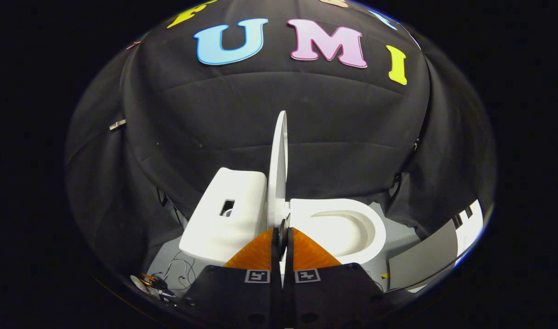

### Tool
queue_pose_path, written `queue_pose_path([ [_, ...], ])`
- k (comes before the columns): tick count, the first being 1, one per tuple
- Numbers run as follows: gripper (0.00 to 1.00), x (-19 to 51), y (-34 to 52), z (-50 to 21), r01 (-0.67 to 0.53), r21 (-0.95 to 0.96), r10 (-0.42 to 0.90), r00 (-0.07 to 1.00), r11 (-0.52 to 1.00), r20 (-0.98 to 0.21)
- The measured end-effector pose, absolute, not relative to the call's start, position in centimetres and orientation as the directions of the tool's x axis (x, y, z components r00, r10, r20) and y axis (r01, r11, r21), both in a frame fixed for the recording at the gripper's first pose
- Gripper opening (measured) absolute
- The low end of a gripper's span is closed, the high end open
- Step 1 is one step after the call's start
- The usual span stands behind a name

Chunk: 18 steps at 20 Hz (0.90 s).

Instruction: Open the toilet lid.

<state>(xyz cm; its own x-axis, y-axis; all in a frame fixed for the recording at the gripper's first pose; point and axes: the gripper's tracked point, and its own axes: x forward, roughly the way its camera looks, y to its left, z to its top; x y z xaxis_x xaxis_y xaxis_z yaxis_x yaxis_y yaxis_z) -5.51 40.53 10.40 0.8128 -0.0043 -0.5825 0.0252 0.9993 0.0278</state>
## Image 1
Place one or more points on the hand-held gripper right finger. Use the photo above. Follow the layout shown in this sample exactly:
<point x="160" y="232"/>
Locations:
<point x="289" y="297"/>

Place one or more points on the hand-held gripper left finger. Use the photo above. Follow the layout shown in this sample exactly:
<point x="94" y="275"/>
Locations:
<point x="276" y="292"/>

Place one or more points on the white toilet lid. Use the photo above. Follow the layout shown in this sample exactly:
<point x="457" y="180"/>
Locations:
<point x="279" y="173"/>

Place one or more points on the white toilet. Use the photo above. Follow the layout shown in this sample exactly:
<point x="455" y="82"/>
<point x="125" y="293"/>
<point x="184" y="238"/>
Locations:
<point x="224" y="228"/>

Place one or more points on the white and orange object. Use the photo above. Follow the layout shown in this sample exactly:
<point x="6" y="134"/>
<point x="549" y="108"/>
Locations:
<point x="146" y="283"/>

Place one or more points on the grey flat board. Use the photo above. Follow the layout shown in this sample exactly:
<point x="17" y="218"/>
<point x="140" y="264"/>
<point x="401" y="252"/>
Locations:
<point x="425" y="260"/>

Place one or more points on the black backdrop cloth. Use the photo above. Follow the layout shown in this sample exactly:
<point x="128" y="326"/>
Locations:
<point x="215" y="114"/>

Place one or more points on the white black striped panel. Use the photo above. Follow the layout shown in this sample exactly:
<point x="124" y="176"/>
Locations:
<point x="471" y="233"/>

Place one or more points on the silver metal clip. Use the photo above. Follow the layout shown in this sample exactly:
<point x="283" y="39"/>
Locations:
<point x="118" y="124"/>

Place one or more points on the copper metal clip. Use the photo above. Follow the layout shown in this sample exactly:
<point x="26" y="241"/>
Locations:
<point x="133" y="45"/>

